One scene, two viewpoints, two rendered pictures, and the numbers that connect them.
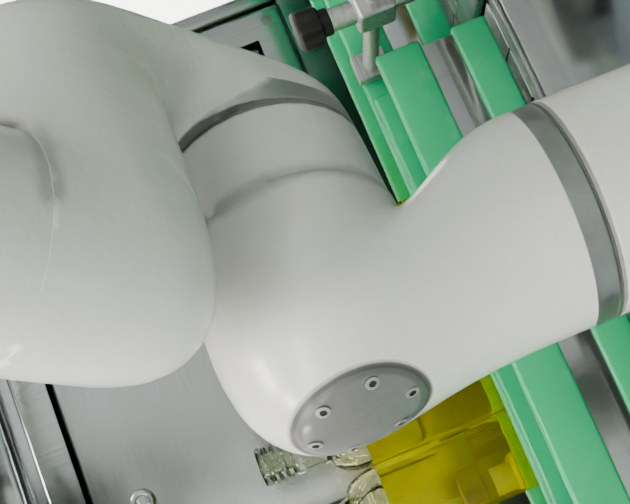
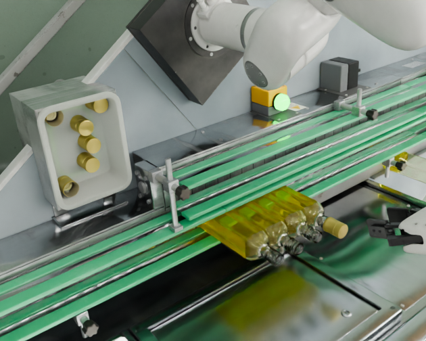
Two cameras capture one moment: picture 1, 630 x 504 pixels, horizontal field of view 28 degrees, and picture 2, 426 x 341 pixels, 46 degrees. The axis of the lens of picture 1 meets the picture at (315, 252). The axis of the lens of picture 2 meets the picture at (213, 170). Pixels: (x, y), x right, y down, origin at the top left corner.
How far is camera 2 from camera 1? 1.07 m
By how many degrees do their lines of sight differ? 70
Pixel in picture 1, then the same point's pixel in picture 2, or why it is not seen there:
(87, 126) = not seen: outside the picture
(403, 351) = not seen: hidden behind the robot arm
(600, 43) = (172, 151)
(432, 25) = (156, 220)
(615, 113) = (243, 9)
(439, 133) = (206, 174)
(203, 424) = (308, 305)
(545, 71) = (183, 157)
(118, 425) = (323, 328)
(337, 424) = not seen: hidden behind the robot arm
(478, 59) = (180, 172)
